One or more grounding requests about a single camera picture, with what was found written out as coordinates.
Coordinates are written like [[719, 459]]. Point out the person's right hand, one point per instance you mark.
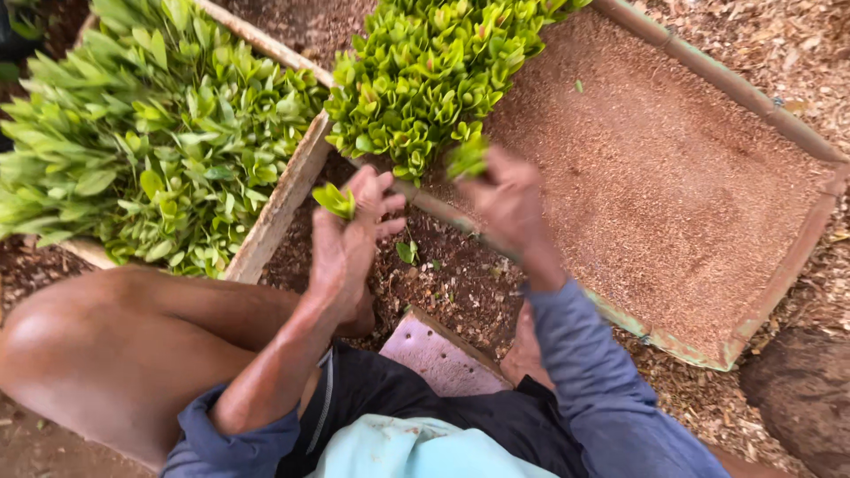
[[511, 206]]

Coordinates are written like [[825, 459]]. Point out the person's left hand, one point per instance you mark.
[[342, 262]]

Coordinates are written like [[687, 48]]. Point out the person's right fingers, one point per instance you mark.
[[485, 176]]

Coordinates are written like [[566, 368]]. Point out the person's left fingers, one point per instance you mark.
[[382, 199]]

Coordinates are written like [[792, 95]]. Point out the small green plant cutting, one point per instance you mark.
[[335, 200], [467, 159]]

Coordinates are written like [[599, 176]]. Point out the fallen green leaf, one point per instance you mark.
[[406, 252]]

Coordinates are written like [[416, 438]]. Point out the wooden crate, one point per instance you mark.
[[285, 199]]

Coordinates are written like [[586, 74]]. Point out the bed of planted green cuttings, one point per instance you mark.
[[425, 73]]

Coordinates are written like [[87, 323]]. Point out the metal-framed sawdust tray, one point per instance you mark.
[[664, 192]]

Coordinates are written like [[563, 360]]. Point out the person's right leg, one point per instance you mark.
[[524, 352]]

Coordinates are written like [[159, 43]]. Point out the person's leg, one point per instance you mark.
[[524, 352], [113, 345]]

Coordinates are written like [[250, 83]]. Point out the dark shorts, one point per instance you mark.
[[412, 405]]

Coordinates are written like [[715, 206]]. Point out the batch of loose green cuttings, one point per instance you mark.
[[153, 126]]

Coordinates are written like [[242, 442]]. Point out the light teal cloth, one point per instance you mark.
[[418, 451]]

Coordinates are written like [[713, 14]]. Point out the blue long-sleeved shirt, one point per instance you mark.
[[226, 448]]

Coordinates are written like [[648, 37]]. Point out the person's left leg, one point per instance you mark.
[[113, 345]]

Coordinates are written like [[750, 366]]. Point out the brown rock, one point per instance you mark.
[[803, 398]]

